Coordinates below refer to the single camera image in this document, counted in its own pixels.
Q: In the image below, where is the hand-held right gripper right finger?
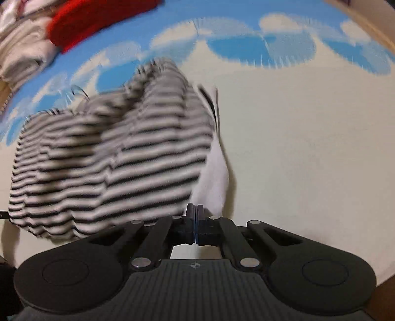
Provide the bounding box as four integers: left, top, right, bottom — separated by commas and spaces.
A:
197, 204, 307, 273

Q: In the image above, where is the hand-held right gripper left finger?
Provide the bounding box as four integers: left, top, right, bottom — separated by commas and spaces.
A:
89, 204, 197, 273

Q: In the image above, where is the striped and white shirt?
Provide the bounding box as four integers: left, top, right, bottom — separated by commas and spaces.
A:
8, 57, 237, 241

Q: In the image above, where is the blue and cream bed sheet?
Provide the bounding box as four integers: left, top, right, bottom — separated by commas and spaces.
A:
0, 0, 395, 287

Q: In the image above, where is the red folded blanket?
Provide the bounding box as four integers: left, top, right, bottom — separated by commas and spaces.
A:
48, 0, 164, 54

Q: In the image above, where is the white fleecy folded blanket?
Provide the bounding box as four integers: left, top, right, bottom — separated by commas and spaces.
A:
0, 0, 62, 90

